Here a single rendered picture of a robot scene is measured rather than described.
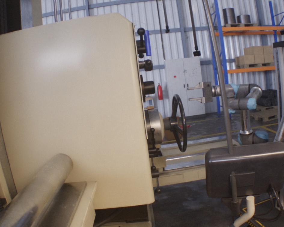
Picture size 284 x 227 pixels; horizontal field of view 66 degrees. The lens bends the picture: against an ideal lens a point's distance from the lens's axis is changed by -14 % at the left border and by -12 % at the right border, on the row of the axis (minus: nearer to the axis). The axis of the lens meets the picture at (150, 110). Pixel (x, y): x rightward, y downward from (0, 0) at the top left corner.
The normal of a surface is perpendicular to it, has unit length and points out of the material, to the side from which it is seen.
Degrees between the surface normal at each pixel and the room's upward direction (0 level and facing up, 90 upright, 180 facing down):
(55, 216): 0
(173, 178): 90
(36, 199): 56
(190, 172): 90
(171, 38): 90
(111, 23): 90
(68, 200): 0
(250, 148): 20
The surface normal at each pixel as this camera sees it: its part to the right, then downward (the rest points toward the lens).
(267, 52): 0.11, 0.12
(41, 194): 0.76, -0.65
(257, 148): -0.18, -0.87
